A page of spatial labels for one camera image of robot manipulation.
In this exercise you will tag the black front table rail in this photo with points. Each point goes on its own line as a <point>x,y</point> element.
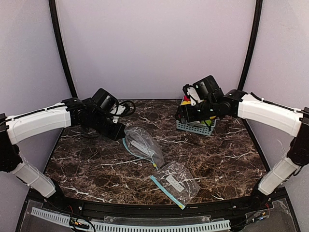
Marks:
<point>221,209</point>

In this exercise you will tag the red apple back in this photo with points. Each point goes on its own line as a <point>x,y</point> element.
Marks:
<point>185,98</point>

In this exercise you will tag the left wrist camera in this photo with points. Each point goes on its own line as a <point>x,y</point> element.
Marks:
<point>123,109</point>

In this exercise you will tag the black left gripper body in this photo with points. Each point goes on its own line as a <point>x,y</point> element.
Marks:
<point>116,130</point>

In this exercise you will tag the light blue plastic basket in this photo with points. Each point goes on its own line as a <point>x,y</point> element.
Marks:
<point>196,127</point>

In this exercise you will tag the black right frame post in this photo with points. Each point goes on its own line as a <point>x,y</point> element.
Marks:
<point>251,44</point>

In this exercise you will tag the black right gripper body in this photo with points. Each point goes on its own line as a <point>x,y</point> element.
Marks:
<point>184,115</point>

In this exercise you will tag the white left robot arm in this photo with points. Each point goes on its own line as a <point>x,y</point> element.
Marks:
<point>100,113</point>

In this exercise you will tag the black frame post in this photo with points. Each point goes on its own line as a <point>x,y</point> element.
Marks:
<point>61,48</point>
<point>251,44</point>

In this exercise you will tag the black left frame post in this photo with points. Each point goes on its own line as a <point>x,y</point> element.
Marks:
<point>61,48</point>

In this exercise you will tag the yellow apple front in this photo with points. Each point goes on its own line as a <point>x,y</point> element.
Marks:
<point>186,103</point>

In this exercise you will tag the clear zip bag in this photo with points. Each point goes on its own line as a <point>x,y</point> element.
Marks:
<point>177,183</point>
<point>139,143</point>

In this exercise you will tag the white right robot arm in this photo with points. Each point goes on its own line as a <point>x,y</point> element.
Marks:
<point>208,100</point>

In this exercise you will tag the green lime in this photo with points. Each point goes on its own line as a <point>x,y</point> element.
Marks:
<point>208,122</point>

